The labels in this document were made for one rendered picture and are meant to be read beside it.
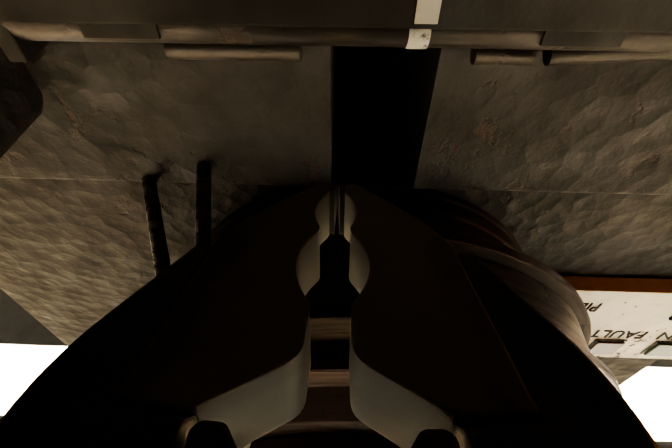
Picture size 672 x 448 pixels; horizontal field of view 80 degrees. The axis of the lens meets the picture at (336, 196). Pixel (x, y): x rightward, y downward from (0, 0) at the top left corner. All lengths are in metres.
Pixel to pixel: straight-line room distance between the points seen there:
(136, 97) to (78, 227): 0.26
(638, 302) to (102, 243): 0.62
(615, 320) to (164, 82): 0.56
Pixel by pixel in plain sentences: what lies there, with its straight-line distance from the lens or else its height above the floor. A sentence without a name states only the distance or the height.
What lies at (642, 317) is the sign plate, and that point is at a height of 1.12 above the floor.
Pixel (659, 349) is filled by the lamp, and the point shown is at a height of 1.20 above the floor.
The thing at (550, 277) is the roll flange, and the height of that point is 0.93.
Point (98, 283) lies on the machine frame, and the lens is 0.61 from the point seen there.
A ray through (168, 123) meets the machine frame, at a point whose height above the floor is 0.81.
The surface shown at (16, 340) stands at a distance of 9.44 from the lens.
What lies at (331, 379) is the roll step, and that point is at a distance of 0.29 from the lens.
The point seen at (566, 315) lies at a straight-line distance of 0.38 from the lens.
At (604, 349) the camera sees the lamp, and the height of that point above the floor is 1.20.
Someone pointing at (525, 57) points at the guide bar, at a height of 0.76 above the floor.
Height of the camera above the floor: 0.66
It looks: 47 degrees up
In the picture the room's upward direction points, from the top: 180 degrees counter-clockwise
